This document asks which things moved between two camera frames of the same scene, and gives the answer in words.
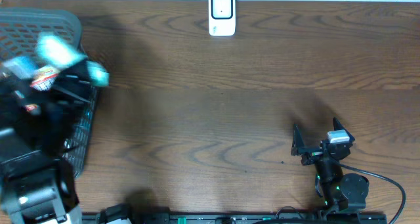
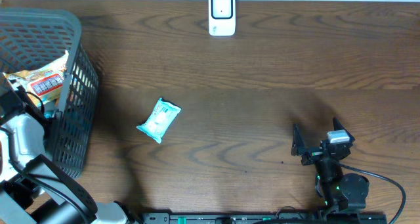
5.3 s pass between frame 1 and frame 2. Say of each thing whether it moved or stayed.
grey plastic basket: stayed
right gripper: stayed
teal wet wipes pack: moved
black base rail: stayed
